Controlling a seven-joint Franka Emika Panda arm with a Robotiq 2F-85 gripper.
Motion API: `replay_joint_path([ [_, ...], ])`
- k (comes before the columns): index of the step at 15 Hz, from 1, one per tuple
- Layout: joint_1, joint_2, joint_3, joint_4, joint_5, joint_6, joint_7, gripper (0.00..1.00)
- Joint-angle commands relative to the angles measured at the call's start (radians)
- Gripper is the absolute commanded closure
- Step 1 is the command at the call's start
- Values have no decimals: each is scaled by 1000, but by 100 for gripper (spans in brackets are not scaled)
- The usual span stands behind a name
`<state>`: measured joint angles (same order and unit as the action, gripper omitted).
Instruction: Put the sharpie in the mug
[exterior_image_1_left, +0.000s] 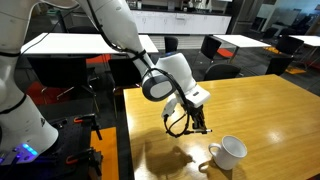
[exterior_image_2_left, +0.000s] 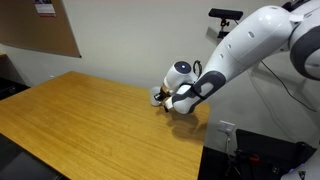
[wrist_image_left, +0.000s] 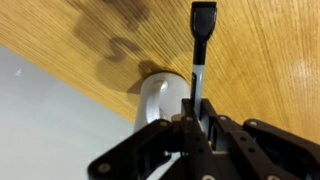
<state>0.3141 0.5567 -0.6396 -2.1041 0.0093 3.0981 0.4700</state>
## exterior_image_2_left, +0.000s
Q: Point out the white ceramic mug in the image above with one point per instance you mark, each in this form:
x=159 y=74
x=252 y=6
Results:
x=154 y=100

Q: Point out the orange and black clamp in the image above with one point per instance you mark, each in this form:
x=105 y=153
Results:
x=253 y=158

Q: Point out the brown cork board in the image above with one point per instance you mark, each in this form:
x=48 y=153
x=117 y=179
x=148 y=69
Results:
x=30 y=30

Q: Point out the black stereo camera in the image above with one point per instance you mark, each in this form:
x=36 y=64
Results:
x=226 y=13

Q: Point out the black equipment case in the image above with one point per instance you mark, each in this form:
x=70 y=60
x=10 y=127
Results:
x=270 y=146

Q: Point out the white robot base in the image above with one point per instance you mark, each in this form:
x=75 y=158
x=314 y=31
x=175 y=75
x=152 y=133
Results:
x=305 y=168

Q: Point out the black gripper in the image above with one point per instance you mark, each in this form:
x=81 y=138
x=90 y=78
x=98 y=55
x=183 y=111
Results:
x=160 y=97

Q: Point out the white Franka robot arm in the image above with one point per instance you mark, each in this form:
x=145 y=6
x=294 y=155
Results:
x=253 y=43

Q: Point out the white wall outlet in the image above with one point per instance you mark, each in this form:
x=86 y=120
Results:
x=226 y=126

